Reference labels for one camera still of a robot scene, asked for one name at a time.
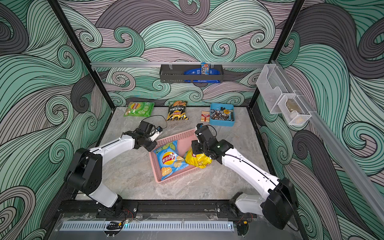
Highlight yellow potato chips bag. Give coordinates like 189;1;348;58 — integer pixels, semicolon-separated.
184;149;213;169

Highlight pink plastic basket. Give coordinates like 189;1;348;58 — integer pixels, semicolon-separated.
149;129;199;184

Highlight green potato chips bag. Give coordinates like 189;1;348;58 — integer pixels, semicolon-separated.
124;102;155;117

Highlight blue potato chips bag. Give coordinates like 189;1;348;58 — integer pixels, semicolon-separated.
155;148;189;181

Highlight black potato chips bag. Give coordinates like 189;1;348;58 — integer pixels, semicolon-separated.
167;101;189;121

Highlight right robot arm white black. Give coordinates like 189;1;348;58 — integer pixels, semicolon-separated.
192;138;298;230

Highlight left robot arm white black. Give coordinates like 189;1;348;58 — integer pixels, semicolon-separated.
64;121;163;208

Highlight small red beige snack box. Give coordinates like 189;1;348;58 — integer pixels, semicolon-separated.
201;111;211;122

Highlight blue tray with small items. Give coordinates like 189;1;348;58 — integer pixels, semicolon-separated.
210;103;235;127

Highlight blue cookie package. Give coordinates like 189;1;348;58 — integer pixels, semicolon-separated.
184;69;221;83

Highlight small blue snack pack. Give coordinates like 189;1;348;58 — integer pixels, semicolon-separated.
201;63;210;75

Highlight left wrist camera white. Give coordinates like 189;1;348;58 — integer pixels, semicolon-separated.
150;127;163;142

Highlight black wall shelf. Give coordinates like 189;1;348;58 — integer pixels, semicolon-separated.
160;64;224;83

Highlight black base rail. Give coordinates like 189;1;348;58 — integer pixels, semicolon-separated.
56;199;298;219

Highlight large clear wall bin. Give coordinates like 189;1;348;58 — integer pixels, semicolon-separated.
257;64;294;114

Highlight small clear wall bin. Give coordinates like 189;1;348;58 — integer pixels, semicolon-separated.
278;94;311;127

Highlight back aluminium rail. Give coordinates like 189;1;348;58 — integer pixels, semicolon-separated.
90;61;267;69

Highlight aluminium rail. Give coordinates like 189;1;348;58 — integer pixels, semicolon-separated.
90;61;267;69
271;60;384;223

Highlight white slotted cable duct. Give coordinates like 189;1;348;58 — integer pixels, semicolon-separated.
59;221;235;232

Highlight right aluminium rail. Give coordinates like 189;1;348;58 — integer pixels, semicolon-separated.
271;60;384;223

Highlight left black frame post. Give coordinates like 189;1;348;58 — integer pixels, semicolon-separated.
48;0;116;111

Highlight black frame post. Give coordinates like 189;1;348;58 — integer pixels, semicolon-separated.
48;0;116;111
247;0;306;108

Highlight right black frame post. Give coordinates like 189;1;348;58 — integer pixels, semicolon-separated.
247;0;306;108

